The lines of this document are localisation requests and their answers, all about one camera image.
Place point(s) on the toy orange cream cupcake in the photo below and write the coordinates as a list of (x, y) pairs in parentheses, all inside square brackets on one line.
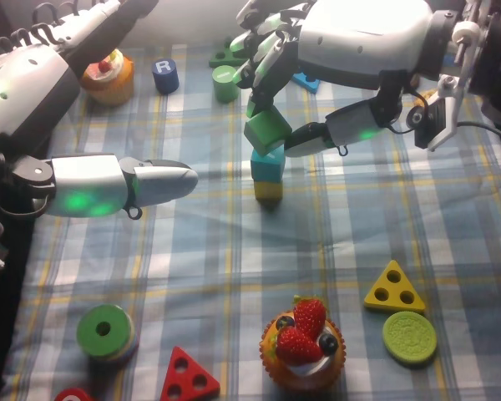
[(108, 81)]

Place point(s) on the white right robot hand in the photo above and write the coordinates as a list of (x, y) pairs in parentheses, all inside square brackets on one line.
[(21, 92)]

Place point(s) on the yellow wooden cube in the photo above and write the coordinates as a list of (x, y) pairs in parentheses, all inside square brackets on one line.
[(268, 193)]

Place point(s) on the red wooden cylinder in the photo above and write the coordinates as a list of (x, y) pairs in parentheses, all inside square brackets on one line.
[(73, 395)]

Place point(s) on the toy strawberry cupcake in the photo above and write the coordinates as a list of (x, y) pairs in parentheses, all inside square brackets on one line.
[(302, 346)]

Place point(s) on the blue plaid tablecloth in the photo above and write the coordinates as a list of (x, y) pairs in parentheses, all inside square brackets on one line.
[(217, 259)]

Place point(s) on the light blue letter cube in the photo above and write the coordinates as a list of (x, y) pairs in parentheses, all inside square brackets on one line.
[(267, 167)]

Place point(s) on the green wooden cube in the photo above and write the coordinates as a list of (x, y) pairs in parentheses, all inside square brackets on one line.
[(267, 129)]

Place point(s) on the green wooden cylinder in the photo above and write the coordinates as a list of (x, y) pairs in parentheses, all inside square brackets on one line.
[(224, 85)]

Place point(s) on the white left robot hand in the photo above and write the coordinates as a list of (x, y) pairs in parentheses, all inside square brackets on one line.
[(359, 37)]

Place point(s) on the dark blue R cylinder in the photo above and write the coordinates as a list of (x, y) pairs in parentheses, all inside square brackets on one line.
[(165, 77)]

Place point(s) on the yellow triangle block with holes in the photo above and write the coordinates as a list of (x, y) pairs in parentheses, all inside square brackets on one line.
[(394, 292)]

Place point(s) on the blue triangle block with holes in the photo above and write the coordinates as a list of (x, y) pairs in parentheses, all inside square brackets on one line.
[(309, 82)]

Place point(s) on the green triangle block with holes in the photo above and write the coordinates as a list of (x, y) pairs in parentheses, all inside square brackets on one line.
[(221, 58)]

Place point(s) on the green toy sandwich cookie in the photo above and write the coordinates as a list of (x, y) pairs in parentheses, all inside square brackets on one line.
[(409, 339)]

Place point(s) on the red triangle block with holes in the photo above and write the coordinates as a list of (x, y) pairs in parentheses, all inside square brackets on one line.
[(188, 376)]

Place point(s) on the yellow toy flower biscuit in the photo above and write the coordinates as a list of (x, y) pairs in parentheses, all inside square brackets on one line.
[(428, 94)]

